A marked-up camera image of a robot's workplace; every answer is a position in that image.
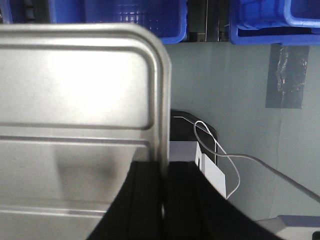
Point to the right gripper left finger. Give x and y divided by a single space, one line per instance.
136 211

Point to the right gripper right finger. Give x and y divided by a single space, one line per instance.
195 210

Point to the silver ribbed metal tray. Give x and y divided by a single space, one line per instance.
78 104

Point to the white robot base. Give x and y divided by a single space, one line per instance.
189 151

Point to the grey floor tape patch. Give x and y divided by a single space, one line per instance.
287 71

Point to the blue bin lower centre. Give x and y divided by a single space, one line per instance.
167 19

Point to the blue bin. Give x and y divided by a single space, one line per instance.
284 22
167 19

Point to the blue bin lower right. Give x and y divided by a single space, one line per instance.
284 22

